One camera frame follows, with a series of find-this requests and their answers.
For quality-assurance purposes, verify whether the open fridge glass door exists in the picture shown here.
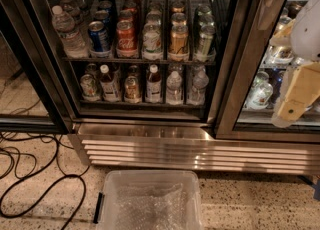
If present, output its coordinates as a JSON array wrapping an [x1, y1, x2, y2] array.
[[0, 3, 71, 134]]

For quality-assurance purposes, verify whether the white green soda can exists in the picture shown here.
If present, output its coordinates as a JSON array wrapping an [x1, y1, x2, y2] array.
[[142, 24, 163, 60]]

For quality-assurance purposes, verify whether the gold orange soda can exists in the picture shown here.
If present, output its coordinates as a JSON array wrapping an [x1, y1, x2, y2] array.
[[168, 25, 189, 61]]

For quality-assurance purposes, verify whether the small water bottle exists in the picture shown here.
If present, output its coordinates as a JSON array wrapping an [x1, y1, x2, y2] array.
[[166, 71, 182, 105], [187, 70, 209, 105]]

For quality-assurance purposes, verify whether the clear water bottle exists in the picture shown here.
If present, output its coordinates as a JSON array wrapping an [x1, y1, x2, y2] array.
[[52, 5, 89, 58]]

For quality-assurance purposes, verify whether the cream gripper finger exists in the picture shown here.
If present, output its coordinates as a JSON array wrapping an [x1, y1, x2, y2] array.
[[269, 20, 295, 47]]

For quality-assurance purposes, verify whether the red coke can front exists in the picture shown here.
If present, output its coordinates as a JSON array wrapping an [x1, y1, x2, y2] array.
[[116, 20, 137, 58]]

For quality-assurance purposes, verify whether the brown tea bottle middle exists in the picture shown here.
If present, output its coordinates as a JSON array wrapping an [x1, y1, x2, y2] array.
[[145, 64, 162, 103]]

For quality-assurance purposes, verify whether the stainless steel fridge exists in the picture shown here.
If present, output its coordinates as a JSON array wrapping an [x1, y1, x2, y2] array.
[[0, 0, 320, 176]]

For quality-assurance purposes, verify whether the brown tea bottle left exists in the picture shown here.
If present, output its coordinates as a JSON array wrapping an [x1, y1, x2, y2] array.
[[99, 64, 120, 102]]

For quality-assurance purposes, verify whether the clear plastic storage bin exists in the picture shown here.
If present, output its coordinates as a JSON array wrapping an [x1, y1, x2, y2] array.
[[94, 170, 204, 230]]

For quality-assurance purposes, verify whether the green silver soda can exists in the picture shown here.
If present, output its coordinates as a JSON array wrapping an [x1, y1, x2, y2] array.
[[195, 25, 216, 62]]

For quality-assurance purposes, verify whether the brown tea bottle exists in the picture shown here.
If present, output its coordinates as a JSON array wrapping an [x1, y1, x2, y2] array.
[[99, 64, 120, 102], [145, 64, 162, 103]]

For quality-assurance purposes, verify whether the black floor cable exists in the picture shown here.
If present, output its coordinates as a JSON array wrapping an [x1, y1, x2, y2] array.
[[0, 131, 91, 230]]

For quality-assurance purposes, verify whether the small water bottle right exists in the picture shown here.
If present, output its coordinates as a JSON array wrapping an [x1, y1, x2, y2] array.
[[187, 70, 209, 105]]

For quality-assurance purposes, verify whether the small water bottle left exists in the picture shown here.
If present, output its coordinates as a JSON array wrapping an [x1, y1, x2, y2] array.
[[166, 71, 182, 105]]

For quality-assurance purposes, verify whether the blue pepsi can front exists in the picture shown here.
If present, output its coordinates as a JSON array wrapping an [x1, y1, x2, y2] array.
[[88, 21, 111, 58]]

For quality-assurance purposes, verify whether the gold can bottom shelf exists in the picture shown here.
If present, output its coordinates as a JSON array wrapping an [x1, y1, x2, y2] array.
[[124, 76, 142, 103]]

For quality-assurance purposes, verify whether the green can bottom left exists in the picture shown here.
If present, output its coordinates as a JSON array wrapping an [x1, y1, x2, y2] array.
[[80, 74, 101, 101]]

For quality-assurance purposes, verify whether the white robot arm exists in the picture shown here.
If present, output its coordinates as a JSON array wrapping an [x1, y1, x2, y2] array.
[[270, 0, 320, 128]]

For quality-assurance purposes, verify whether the bubble wrap sheet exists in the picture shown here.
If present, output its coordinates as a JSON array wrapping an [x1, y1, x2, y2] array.
[[115, 184, 186, 230]]

